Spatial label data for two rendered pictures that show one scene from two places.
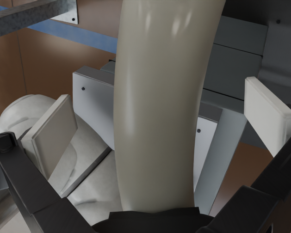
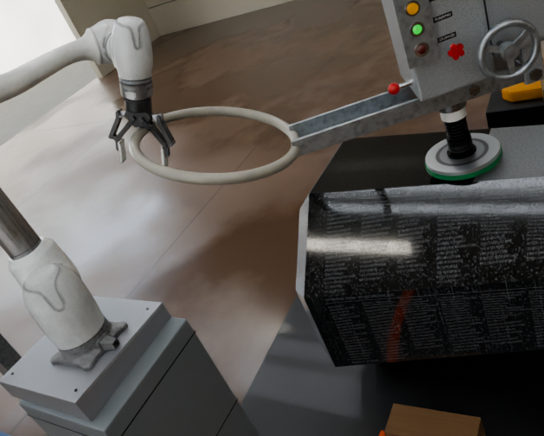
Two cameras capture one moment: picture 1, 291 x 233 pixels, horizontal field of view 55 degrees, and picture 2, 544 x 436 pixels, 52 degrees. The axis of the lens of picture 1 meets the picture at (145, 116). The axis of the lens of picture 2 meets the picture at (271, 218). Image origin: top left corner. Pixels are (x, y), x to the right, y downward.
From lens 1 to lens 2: 172 cm
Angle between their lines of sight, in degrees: 81
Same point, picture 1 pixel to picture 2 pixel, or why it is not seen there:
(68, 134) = (122, 155)
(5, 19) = not seen: hidden behind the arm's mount
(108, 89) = (102, 299)
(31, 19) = not seen: hidden behind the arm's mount
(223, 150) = (156, 347)
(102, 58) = not seen: outside the picture
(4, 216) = (25, 233)
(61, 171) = (59, 256)
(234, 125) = (174, 326)
